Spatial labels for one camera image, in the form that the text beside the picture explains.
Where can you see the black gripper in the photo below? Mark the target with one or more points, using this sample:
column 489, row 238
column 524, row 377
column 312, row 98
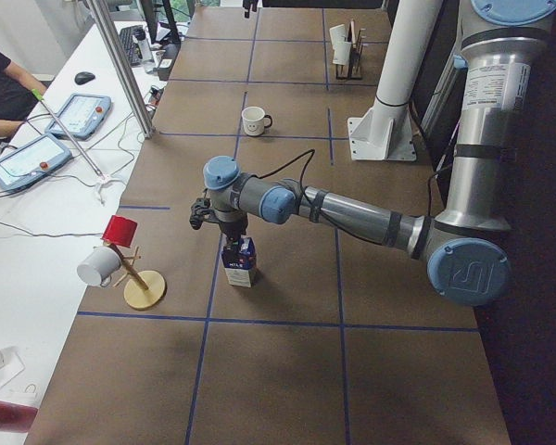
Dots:
column 233, row 228

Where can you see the seated person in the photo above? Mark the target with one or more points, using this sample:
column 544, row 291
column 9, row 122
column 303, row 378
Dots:
column 16, row 97

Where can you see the blue teach pendant far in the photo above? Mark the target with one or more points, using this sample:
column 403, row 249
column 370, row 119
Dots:
column 82, row 114

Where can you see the black keyboard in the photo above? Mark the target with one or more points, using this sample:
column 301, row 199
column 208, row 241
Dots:
column 129, row 45

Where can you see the black wooden cup rack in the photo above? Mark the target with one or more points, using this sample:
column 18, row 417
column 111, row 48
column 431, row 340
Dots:
column 352, row 71

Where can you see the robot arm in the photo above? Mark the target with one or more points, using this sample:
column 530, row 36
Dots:
column 496, row 44

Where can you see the aluminium frame post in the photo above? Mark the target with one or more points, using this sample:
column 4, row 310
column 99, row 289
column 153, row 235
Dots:
column 110, row 36

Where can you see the white cup in rack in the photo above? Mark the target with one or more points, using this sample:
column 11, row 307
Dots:
column 340, row 44

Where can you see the red cup on stand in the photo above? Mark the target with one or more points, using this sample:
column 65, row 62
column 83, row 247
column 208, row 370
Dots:
column 119, row 231

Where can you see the white mug black handle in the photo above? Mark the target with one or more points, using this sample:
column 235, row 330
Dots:
column 255, row 121

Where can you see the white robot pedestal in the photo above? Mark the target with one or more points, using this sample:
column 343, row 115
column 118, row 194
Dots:
column 383, row 133

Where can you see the red bottle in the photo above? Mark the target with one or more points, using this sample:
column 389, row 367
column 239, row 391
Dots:
column 16, row 418

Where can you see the black computer mouse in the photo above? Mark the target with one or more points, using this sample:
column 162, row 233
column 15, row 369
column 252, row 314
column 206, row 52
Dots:
column 84, row 77

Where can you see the metal grabber stick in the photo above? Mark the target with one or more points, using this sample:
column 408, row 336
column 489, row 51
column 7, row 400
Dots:
column 103, row 178

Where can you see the blue teach pendant near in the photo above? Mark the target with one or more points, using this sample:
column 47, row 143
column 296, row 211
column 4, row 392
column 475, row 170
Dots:
column 32, row 162

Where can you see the wooden mug tree stand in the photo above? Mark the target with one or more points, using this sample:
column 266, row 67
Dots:
column 144, row 289

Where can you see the white cup on stand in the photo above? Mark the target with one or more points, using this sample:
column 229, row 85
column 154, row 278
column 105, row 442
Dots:
column 97, row 268

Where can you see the blue milk carton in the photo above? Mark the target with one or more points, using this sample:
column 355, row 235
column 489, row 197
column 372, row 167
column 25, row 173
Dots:
column 239, row 259

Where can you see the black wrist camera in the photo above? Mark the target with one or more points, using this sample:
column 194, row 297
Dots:
column 201, row 212

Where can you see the blue teach pendant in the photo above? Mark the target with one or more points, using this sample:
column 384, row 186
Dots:
column 82, row 114
column 32, row 162

